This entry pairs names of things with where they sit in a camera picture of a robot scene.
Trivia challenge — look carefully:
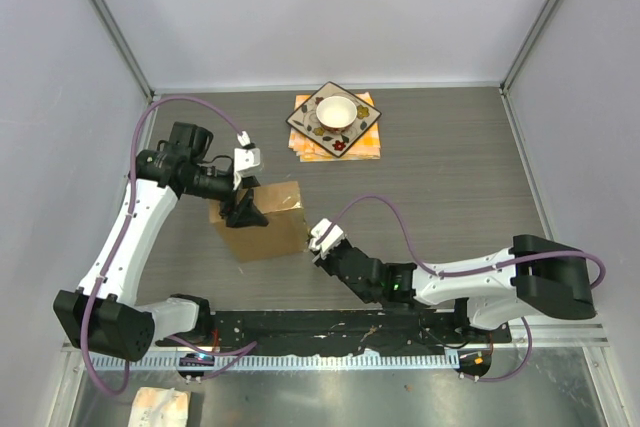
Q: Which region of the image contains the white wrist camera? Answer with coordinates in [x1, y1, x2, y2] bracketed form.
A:
[308, 218, 346, 262]
[233, 131, 263, 190]

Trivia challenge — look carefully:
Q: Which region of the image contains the purple cable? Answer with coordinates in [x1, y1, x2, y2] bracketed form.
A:
[79, 95, 259, 394]
[329, 194, 607, 381]

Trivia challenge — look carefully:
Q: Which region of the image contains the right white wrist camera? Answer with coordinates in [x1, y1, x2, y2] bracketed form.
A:
[308, 218, 346, 262]

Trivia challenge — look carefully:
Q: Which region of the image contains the white orange paper packet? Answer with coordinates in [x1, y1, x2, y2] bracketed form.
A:
[127, 387, 191, 427]

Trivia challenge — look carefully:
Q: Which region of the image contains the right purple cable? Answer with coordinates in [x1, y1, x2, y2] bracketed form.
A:
[329, 194, 607, 381]

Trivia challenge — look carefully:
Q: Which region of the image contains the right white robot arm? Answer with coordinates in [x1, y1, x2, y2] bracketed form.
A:
[309, 232, 596, 342]

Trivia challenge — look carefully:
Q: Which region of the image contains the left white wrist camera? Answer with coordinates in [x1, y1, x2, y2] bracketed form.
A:
[233, 131, 263, 190]

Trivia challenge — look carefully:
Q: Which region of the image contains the brown cardboard express box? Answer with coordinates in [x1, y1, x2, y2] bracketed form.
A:
[208, 181, 309, 263]

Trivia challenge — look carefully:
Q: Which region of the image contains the white slotted cable duct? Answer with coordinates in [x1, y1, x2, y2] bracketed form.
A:
[85, 349, 460, 371]

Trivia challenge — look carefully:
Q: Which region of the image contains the white ceramic bowl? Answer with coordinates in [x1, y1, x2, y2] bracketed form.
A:
[316, 96, 357, 132]

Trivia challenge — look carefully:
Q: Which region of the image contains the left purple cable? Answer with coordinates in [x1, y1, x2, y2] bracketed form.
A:
[79, 95, 259, 394]

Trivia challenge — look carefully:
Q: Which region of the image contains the aluminium frame rail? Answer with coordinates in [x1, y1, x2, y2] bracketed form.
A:
[504, 321, 610, 349]

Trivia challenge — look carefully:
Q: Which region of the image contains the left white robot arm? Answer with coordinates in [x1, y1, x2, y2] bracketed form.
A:
[53, 122, 268, 362]

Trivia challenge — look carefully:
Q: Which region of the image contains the square floral ceramic plate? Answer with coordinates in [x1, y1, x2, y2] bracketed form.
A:
[286, 82, 381, 158]

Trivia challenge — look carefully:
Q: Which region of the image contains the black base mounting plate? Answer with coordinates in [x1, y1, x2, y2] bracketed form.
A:
[177, 309, 512, 357]

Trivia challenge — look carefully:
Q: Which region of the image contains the orange checkered folded cloth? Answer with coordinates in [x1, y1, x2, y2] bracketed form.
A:
[288, 92, 381, 163]

